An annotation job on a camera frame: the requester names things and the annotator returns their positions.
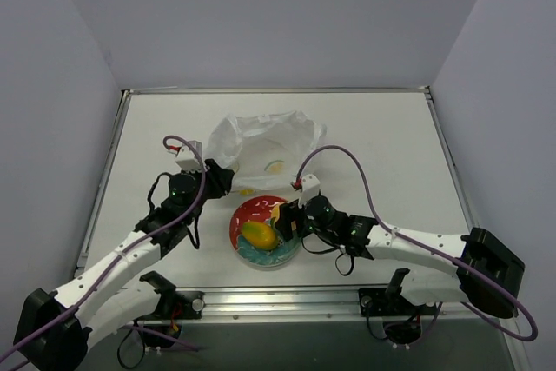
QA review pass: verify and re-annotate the red plate blue flower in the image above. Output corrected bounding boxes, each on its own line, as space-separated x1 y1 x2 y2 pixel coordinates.
229 195 301 269

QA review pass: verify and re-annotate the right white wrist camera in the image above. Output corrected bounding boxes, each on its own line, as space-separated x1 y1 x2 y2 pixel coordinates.
292 174 321 207

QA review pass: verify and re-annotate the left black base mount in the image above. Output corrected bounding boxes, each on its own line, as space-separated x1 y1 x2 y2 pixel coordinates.
129 273 206 346

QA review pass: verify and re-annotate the aluminium front rail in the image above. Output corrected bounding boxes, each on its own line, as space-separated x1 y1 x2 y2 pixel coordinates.
47 279 519 324

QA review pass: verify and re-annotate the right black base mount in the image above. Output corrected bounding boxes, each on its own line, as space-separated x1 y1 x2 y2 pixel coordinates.
358 286 438 346

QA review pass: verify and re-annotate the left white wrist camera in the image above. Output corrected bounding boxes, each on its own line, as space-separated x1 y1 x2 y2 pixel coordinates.
165 144 201 172

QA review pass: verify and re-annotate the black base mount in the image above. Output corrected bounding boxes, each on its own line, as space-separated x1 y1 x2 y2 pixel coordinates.
129 273 206 346
358 286 438 346

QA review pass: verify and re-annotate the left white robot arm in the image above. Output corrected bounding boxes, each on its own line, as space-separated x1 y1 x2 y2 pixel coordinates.
13 159 235 370

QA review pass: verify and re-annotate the white plastic bag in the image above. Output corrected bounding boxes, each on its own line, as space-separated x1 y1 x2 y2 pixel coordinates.
204 110 327 193

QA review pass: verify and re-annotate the purple cable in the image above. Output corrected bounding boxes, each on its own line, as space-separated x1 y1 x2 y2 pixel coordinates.
0 135 209 359
295 143 539 342

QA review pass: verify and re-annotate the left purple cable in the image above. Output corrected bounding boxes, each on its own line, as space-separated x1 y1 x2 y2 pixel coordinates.
0 135 209 359

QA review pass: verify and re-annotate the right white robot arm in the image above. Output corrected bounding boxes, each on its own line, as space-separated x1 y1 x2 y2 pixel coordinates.
270 195 525 319

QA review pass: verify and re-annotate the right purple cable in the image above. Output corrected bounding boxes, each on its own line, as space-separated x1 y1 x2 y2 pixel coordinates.
295 143 539 342

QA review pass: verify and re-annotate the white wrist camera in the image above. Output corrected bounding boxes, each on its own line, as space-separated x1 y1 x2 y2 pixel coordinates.
165 144 201 172
292 174 321 207

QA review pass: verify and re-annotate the yellow green fake mango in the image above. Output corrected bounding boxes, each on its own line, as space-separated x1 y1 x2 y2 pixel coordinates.
240 221 279 251

